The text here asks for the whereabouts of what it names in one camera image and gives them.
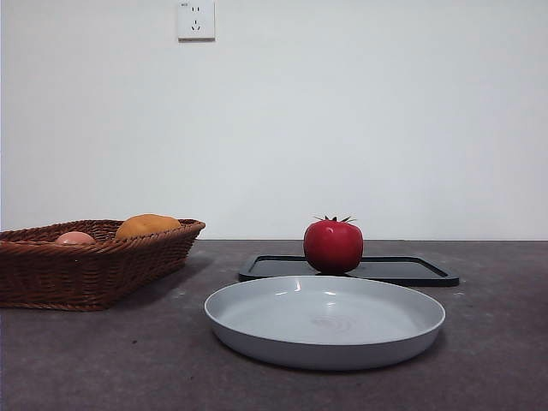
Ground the red tomato with green stem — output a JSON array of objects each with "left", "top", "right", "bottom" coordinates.
[{"left": 303, "top": 215, "right": 364, "bottom": 276}]

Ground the grey round plate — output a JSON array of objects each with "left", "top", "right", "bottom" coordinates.
[{"left": 203, "top": 274, "right": 447, "bottom": 372}]

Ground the orange round fruit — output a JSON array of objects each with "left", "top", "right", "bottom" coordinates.
[{"left": 114, "top": 213, "right": 182, "bottom": 241}]

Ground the black rectangular tray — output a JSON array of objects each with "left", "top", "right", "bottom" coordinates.
[{"left": 238, "top": 254, "right": 461, "bottom": 288}]

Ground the brown wicker basket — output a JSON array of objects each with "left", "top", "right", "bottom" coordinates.
[{"left": 0, "top": 218, "right": 207, "bottom": 313}]

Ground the pink round fruit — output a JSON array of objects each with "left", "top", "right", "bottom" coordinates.
[{"left": 54, "top": 230, "right": 97, "bottom": 246}]

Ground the white wall socket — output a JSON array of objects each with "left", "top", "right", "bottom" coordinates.
[{"left": 177, "top": 0, "right": 216, "bottom": 42}]

